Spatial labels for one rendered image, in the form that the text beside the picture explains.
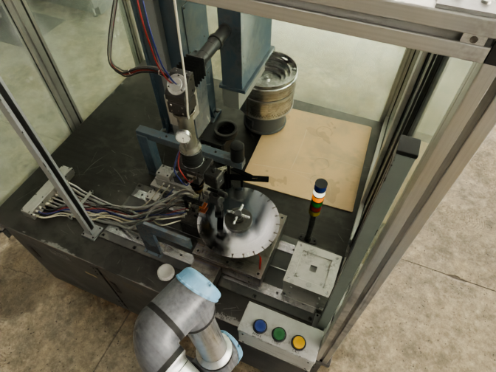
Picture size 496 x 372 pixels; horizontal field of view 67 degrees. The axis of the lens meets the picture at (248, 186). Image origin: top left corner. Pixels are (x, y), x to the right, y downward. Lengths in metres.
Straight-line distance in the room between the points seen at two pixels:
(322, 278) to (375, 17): 1.15
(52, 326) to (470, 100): 2.43
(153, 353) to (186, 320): 0.10
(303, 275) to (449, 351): 1.28
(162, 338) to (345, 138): 1.54
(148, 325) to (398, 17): 0.76
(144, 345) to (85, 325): 1.62
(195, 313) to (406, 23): 0.73
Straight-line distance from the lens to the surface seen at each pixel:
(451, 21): 0.44
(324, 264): 1.50
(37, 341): 2.61
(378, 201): 0.80
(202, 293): 0.93
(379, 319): 2.46
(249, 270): 1.52
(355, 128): 2.20
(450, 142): 0.53
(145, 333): 0.92
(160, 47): 1.74
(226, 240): 1.47
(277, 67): 2.04
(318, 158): 2.00
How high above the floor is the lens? 2.23
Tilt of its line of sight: 53 degrees down
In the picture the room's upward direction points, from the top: 1 degrees counter-clockwise
